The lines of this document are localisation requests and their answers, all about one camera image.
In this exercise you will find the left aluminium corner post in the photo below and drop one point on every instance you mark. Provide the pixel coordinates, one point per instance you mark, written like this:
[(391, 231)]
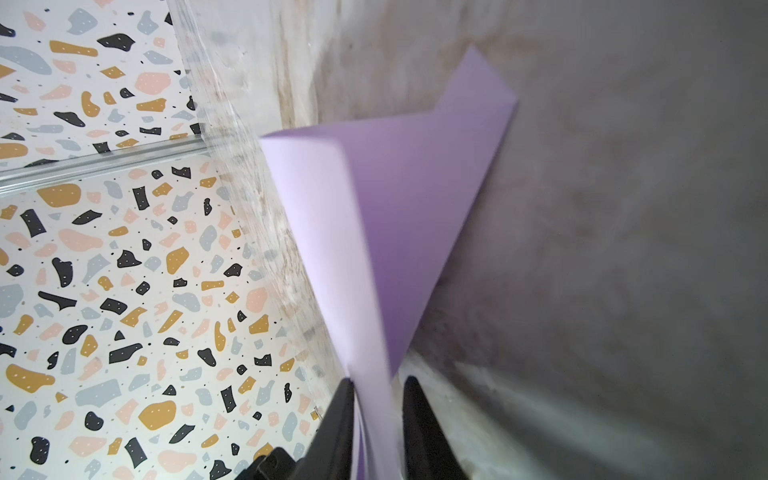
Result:
[(52, 173)]

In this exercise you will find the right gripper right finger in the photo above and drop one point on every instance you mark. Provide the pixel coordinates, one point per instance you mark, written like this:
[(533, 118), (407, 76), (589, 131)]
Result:
[(428, 455)]

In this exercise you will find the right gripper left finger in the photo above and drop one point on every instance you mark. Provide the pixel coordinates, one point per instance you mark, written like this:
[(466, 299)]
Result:
[(330, 455)]

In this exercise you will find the lilac square paper sheet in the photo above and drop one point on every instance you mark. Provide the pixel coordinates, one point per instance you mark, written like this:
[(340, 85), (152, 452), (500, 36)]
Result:
[(375, 207)]

